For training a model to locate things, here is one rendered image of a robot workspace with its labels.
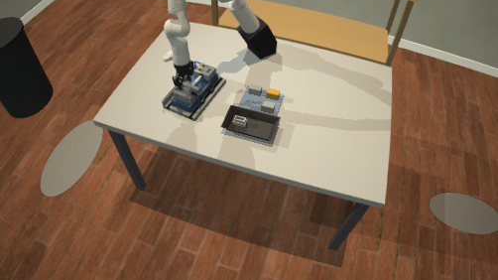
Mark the yellow block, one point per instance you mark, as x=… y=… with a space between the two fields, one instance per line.
x=273 y=93

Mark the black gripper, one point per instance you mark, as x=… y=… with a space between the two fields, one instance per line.
x=182 y=71

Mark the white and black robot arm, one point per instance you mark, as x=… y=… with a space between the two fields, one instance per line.
x=175 y=29

